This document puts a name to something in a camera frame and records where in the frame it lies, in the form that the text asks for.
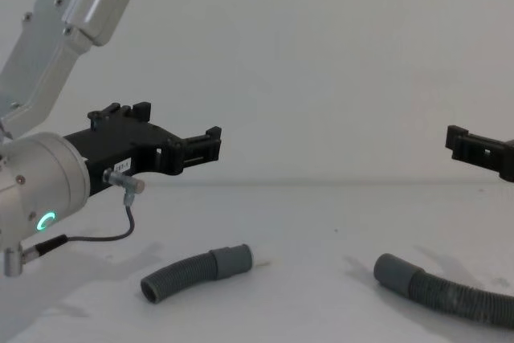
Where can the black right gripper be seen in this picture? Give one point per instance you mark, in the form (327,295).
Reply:
(508,160)

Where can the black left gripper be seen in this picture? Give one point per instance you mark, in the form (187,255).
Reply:
(120,144)

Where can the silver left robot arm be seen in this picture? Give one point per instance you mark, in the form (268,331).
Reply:
(44,174)

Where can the small white plastic piece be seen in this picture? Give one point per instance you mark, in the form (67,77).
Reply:
(262,264)

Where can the white curtain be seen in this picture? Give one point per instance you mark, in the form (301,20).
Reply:
(313,58)

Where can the white table cloth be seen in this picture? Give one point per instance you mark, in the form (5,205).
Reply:
(305,222)

